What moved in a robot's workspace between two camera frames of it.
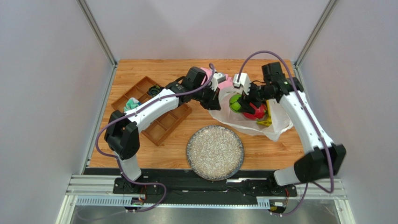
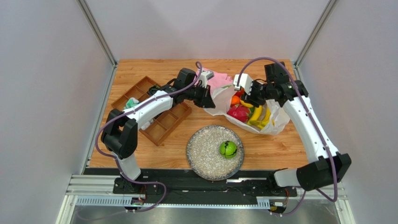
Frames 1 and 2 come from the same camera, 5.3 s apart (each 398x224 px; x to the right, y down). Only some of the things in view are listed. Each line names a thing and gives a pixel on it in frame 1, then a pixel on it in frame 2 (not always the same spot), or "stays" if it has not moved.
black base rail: [182, 183] stays
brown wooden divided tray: [158, 131] stays
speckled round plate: [215, 152] stays
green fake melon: [234, 105] -> [228, 149]
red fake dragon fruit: [260, 112] -> [239, 112]
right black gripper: [245, 103] stays
